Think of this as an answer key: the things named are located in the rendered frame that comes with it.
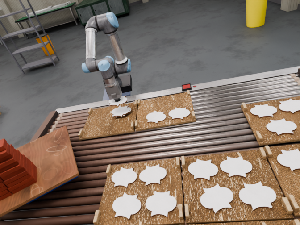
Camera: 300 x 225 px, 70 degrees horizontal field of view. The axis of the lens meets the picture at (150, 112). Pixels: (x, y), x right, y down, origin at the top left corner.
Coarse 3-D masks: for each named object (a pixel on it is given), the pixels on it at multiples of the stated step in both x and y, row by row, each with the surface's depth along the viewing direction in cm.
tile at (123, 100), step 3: (123, 96) 158; (123, 99) 155; (126, 99) 154; (111, 102) 155; (114, 102) 154; (117, 102) 153; (120, 102) 152; (123, 102) 151; (111, 105) 153; (114, 105) 152; (117, 105) 150
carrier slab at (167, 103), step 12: (168, 96) 168; (180, 96) 164; (144, 108) 162; (156, 108) 159; (168, 108) 155; (192, 108) 148; (144, 120) 151; (168, 120) 145; (180, 120) 142; (192, 120) 139
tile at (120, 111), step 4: (116, 108) 165; (120, 108) 164; (124, 108) 163; (128, 108) 161; (112, 112) 162; (116, 112) 161; (120, 112) 160; (124, 112) 158; (128, 112) 158; (112, 116) 158; (116, 116) 158; (120, 116) 157
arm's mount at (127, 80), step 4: (120, 76) 218; (124, 76) 216; (128, 76) 214; (124, 80) 209; (128, 80) 207; (124, 84) 202; (128, 84) 200; (124, 88) 200; (128, 88) 201; (124, 92) 203
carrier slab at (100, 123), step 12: (108, 108) 174; (132, 108) 166; (96, 120) 165; (108, 120) 161; (120, 120) 158; (132, 120) 154; (84, 132) 156; (96, 132) 153; (108, 132) 150; (120, 132) 147
